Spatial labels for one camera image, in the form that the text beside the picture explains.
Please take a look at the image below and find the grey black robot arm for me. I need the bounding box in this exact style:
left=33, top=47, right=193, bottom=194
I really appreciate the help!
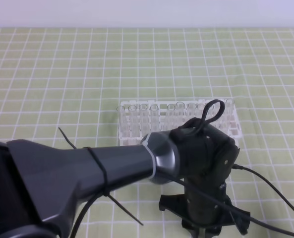
left=0, top=119, right=250, bottom=238

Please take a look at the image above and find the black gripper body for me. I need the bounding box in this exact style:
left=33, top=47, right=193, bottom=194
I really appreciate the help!
left=159, top=118, right=250, bottom=238

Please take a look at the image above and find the clear test tube far right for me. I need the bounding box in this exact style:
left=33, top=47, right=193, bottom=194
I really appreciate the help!
left=225, top=99, right=235, bottom=129

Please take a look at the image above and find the black cable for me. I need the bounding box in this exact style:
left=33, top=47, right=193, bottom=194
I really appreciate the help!
left=69, top=99, right=294, bottom=238

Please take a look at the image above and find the white test tube rack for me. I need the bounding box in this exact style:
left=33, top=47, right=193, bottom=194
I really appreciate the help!
left=118, top=99, right=242, bottom=146

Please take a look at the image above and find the clear test tube far left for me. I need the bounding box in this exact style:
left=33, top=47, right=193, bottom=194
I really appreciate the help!
left=117, top=105, right=130, bottom=138

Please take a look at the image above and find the black zip tie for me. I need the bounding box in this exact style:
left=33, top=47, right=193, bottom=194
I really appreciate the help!
left=58, top=127, right=144, bottom=226

